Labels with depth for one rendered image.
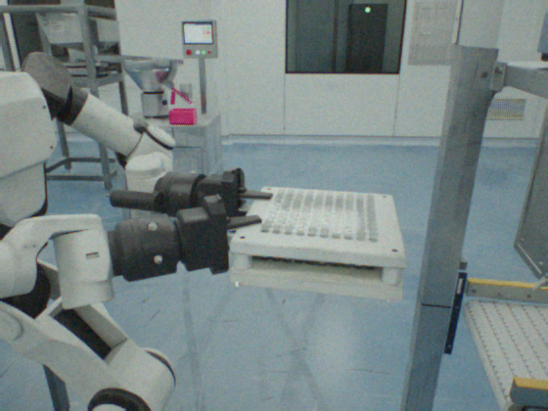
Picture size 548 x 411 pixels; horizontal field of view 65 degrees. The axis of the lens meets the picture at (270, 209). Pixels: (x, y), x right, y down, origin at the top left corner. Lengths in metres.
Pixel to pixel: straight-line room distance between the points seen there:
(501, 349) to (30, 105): 0.92
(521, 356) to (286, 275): 0.42
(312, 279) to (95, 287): 0.29
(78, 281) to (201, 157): 2.27
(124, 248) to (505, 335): 0.65
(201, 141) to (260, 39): 2.89
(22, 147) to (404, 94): 5.12
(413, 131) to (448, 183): 4.95
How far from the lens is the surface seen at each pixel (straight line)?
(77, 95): 1.08
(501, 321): 0.91
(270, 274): 0.63
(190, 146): 2.83
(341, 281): 0.62
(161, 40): 5.73
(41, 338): 0.95
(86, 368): 0.99
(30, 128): 0.91
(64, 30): 3.92
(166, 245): 0.60
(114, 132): 1.09
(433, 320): 0.99
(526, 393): 0.73
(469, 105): 0.83
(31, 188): 0.93
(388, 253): 0.60
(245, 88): 5.57
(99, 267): 0.61
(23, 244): 0.58
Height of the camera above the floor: 1.29
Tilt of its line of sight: 22 degrees down
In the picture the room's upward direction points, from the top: straight up
